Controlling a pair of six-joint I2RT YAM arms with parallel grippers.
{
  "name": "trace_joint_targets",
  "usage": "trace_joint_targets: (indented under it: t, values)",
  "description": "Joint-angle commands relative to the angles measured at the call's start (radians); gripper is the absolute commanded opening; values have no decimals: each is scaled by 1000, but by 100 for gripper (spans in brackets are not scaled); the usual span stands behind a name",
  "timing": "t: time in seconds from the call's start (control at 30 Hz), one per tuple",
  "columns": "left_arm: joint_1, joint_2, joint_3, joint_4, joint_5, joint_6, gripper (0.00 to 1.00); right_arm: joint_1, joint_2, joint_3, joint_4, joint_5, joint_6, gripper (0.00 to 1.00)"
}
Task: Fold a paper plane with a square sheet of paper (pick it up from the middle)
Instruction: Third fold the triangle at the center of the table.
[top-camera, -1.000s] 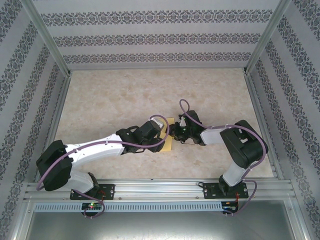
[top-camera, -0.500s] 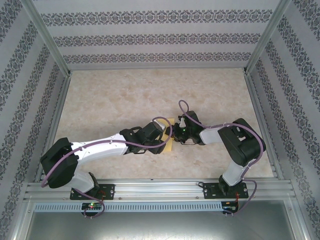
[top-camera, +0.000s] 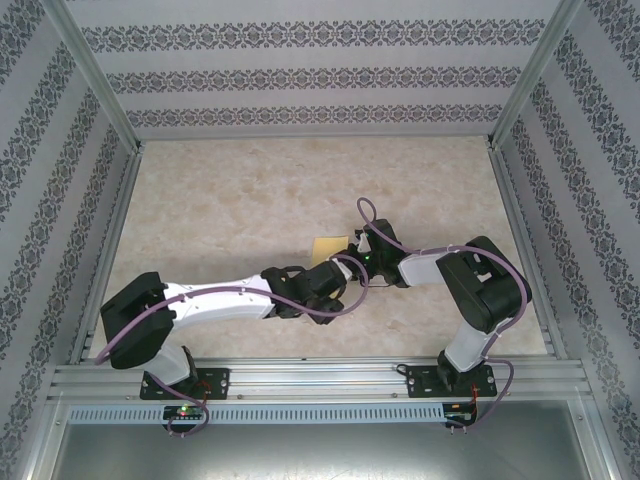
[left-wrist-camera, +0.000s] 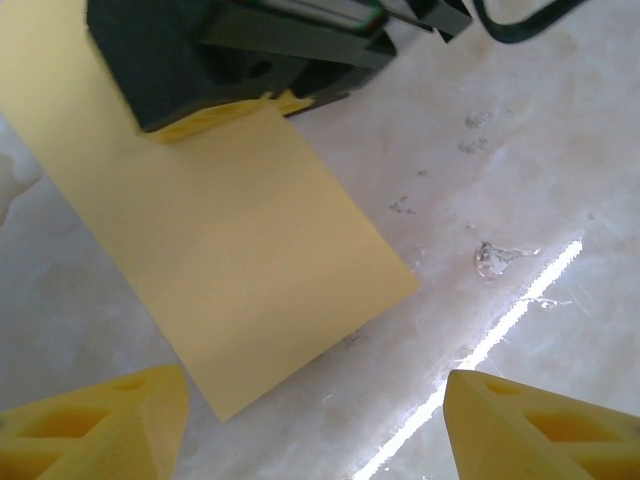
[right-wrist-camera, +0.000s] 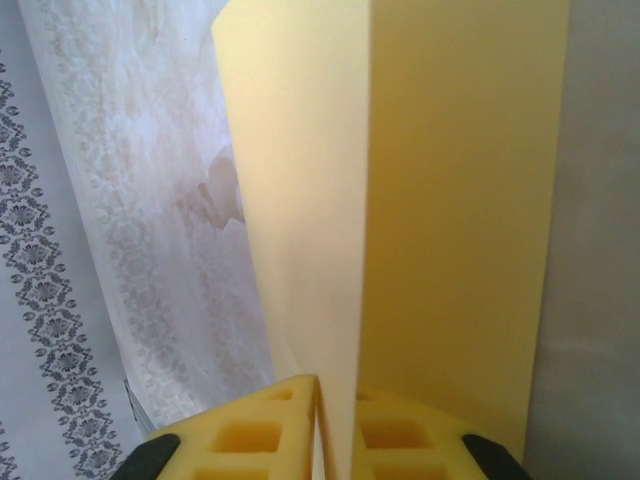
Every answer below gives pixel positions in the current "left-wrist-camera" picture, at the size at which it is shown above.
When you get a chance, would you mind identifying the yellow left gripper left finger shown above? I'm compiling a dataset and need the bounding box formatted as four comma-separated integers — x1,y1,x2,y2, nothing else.
0,364,191,480

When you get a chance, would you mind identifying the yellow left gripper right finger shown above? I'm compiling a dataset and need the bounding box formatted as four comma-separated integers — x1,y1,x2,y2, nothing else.
444,369,640,480

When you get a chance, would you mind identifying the pale yellow paper sheet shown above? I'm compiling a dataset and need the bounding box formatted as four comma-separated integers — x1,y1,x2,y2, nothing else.
0,0,421,421

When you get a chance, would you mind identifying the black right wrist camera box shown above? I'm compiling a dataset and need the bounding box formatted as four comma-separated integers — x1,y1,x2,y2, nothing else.
214,0,474,45

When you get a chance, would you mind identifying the black camera cable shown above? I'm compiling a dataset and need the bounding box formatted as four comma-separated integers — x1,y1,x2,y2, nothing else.
472,0,586,44

